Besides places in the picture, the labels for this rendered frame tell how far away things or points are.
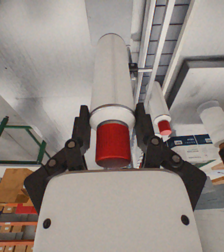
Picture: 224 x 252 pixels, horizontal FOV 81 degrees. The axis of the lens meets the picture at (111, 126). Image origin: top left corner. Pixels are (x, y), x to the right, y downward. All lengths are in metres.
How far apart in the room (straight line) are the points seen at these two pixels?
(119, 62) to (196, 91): 0.49
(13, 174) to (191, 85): 2.00
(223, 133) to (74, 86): 0.61
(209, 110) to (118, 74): 0.56
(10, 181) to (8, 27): 1.76
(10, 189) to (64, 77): 1.66
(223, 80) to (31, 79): 0.73
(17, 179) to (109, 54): 1.93
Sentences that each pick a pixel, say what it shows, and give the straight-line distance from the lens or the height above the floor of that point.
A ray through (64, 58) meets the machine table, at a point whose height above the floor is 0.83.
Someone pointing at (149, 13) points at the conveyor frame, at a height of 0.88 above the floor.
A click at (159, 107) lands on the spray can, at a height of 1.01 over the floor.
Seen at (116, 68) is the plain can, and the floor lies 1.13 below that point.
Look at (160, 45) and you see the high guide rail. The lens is 0.37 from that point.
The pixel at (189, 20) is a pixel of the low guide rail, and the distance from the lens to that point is 0.42.
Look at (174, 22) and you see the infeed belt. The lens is 0.45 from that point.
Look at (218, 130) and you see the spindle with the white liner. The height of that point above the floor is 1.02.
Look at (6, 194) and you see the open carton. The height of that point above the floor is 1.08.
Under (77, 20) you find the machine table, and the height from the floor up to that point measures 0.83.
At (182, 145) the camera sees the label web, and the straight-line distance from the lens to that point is 0.81.
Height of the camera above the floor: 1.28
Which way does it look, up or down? 34 degrees down
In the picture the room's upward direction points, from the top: 179 degrees clockwise
